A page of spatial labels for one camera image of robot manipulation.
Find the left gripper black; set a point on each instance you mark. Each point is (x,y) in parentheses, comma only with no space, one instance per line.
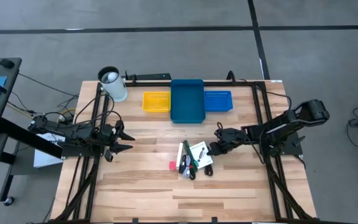
(108,137)

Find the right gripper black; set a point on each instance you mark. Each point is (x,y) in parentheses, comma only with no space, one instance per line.
(232,138)

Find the white printed box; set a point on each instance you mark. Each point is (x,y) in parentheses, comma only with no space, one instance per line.
(179,155)

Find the pink USB wall charger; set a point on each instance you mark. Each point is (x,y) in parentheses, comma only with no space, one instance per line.
(172,165)

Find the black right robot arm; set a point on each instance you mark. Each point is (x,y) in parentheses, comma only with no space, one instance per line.
(291,124)

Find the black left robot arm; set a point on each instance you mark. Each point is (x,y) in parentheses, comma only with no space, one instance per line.
(73,133)

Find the white sheet under arm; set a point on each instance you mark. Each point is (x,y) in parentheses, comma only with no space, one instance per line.
(45,158)

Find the teal plastic bin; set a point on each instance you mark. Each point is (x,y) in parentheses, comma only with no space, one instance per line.
(187,102)

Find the black dual USB charger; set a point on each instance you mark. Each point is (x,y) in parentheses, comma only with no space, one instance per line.
(182,169)

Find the blue plastic basket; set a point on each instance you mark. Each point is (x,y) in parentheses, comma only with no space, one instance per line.
(218,101)

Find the white cylinder with black rim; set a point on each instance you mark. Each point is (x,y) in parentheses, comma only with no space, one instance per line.
(115,88)

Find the yellow plastic basket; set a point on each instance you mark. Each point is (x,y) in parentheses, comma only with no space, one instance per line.
(156,102)

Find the grey side desk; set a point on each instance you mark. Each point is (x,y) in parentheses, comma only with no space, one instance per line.
(8,93)

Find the cart caster wheel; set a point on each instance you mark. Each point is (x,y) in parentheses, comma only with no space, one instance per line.
(8,201)

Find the black computer mouse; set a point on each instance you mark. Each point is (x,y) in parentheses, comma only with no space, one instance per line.
(7,63)

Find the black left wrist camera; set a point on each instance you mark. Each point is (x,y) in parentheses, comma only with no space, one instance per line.
(108,155)

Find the black aluminium table frame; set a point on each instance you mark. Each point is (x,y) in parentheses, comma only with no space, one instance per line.
(154,84)

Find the black bracket bar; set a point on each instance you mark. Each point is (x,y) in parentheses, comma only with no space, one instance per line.
(149,76)

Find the black cart frame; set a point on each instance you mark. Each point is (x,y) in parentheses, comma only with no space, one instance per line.
(20,135)

